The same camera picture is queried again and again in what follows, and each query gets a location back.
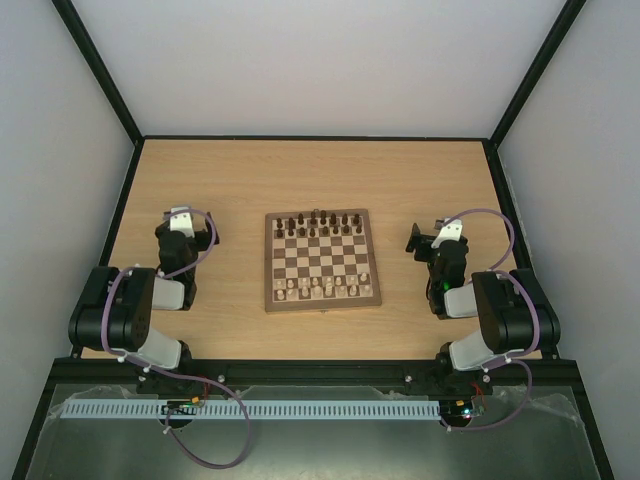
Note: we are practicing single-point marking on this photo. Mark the black front mounting rail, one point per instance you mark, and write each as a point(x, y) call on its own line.
point(410, 377)

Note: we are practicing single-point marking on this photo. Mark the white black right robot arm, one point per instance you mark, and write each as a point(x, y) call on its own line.
point(514, 313)

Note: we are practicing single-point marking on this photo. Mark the light blue slotted cable duct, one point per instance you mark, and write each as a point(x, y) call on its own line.
point(253, 409)

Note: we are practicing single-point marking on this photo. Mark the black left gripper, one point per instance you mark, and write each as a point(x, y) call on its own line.
point(207, 242)

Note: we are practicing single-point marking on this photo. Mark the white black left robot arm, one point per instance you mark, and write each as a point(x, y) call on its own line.
point(113, 313)

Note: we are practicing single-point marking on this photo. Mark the black right frame post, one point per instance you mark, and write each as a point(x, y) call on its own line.
point(552, 42)

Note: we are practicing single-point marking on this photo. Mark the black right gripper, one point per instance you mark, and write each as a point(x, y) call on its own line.
point(422, 242)

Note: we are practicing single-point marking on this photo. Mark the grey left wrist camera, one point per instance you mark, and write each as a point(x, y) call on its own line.
point(180, 219)

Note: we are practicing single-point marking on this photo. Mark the wooden chess board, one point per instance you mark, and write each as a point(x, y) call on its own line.
point(325, 244)

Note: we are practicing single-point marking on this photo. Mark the black frame post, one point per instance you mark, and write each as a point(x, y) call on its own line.
point(88, 50)
point(552, 42)

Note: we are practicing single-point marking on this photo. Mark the black left frame post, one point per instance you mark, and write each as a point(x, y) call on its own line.
point(88, 50)

